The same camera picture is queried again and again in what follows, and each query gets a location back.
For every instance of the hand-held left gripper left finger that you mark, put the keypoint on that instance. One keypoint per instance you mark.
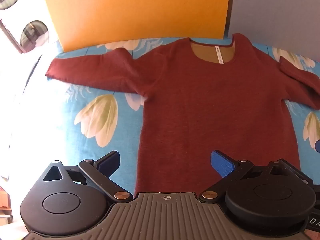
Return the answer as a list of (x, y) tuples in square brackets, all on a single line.
[(110, 161)]

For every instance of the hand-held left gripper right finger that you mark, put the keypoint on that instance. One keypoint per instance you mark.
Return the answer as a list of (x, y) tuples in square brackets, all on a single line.
[(222, 163)]

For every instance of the orange headboard panel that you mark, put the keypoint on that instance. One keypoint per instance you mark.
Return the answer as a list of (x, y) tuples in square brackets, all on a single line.
[(135, 12)]

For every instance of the window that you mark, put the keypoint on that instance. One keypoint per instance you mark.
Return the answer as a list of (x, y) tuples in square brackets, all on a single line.
[(32, 32)]

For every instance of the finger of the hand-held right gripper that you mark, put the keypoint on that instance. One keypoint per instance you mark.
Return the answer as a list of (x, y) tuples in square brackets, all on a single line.
[(318, 145)]

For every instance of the blue floral bedsheet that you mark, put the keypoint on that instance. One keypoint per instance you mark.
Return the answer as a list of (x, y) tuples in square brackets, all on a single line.
[(125, 132)]

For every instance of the maroon long-sleeve sweater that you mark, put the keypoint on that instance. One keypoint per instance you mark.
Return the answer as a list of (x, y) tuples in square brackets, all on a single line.
[(200, 105)]

